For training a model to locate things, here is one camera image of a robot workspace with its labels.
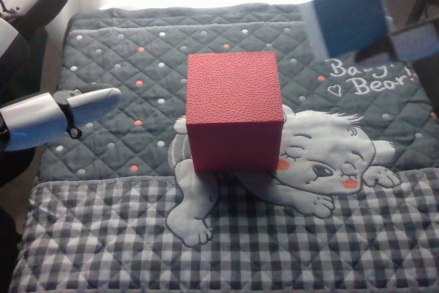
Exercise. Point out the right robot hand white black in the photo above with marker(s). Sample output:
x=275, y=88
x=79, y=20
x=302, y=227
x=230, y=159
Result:
x=411, y=46

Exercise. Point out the red textured box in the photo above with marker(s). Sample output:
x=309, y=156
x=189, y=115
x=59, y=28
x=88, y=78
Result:
x=233, y=114

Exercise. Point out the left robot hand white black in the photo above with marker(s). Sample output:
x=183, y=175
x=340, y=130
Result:
x=34, y=118

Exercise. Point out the blue foam block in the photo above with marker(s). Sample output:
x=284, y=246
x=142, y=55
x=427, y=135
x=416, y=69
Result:
x=350, y=18

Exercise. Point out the grey quilt with bear print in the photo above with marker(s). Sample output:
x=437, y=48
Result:
x=103, y=238

